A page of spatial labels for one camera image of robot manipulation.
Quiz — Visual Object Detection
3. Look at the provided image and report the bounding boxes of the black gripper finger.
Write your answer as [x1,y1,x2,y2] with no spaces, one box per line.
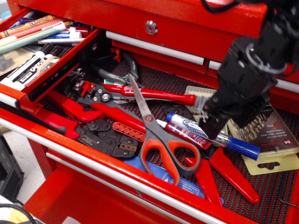
[199,110,228,140]

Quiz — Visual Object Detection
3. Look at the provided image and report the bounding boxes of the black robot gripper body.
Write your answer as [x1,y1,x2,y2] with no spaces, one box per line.
[203,36,277,127]

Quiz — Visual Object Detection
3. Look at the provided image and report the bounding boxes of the blue capped white marker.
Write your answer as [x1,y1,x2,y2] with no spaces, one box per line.
[165,112,261,161]

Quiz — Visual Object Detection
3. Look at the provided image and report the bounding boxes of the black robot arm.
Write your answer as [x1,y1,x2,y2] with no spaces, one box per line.
[199,0,299,139]

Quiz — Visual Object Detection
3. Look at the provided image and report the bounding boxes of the black red drawer liner mat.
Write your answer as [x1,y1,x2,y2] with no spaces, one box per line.
[0,45,299,224]

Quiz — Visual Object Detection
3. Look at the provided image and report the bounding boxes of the silver drawer lock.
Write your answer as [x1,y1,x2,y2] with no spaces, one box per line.
[144,21,158,35]

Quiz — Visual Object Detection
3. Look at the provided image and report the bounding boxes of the open red small drawer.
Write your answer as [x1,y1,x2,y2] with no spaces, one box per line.
[0,7,101,115]

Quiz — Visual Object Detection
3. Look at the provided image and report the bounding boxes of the small clear bit case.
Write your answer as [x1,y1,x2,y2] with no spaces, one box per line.
[194,115,228,146]

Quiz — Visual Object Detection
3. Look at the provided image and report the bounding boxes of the clear drill bit case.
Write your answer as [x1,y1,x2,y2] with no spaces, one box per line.
[185,85,217,114]

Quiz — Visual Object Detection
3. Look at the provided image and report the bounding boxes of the red threadlocker tube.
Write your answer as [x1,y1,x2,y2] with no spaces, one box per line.
[157,120,212,150]

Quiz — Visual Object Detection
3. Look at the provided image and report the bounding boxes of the blue plastic package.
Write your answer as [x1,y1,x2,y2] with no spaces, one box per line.
[124,156,207,200]

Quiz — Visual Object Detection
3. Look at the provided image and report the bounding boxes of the yellowish drill bit set box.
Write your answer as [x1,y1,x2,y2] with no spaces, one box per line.
[227,105,299,175]

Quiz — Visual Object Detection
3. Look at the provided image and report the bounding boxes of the red tool chest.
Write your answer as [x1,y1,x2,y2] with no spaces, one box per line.
[0,0,299,224]

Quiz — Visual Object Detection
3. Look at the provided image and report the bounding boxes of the black hex key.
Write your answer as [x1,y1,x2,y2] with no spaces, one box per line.
[278,171,296,207]

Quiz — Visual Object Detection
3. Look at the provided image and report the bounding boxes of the black ratchet crimper tool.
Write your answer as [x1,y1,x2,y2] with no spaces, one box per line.
[33,109,138,160]

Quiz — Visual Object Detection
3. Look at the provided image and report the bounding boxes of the red white marker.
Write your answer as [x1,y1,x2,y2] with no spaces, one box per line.
[66,26,92,37]

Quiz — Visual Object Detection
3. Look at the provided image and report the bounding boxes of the white blue label marker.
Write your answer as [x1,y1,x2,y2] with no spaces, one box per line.
[46,31,82,39]

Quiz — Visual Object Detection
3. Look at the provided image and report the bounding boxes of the black expo marker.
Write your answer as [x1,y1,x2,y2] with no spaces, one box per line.
[0,43,54,86]
[5,46,64,91]

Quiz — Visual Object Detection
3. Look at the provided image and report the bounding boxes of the green grey long tube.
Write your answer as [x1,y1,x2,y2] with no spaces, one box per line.
[0,21,72,55]

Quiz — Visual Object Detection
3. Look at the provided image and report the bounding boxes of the orange crayons box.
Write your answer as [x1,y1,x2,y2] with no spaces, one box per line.
[0,14,57,39]

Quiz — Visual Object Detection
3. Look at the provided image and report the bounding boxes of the black plastic crate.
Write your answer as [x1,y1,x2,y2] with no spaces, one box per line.
[0,133,24,200]

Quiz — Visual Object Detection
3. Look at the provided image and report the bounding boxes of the red handled crimping pliers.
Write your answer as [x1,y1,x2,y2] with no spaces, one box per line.
[163,109,260,206]

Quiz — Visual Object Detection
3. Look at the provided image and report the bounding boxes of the red grey handled scissors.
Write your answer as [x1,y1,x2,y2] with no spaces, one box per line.
[128,74,200,186]

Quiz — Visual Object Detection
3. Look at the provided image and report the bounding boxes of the red handled wire stripper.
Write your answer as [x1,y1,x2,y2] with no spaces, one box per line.
[45,79,196,133]

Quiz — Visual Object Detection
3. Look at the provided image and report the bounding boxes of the grey handled pliers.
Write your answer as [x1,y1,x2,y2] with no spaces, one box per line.
[88,50,139,85]

